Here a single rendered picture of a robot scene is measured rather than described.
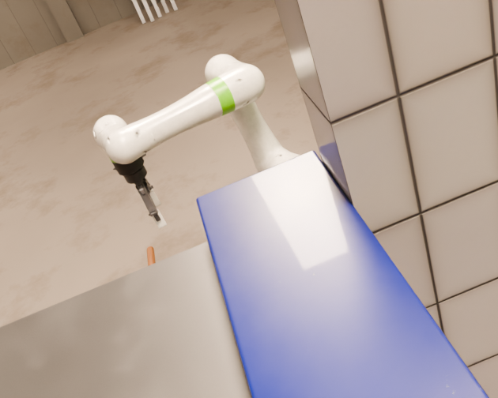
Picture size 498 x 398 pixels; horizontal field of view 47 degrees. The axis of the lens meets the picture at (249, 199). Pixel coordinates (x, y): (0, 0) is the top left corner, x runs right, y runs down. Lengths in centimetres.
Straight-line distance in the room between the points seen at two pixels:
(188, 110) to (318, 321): 128
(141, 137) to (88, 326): 106
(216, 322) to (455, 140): 31
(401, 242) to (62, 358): 40
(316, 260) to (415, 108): 18
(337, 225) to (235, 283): 12
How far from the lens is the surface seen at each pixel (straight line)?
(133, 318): 67
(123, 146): 168
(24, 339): 75
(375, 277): 53
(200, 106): 174
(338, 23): 53
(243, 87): 177
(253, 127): 204
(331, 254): 56
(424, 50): 57
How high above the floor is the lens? 253
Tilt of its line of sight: 34 degrees down
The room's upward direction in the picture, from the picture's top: 22 degrees counter-clockwise
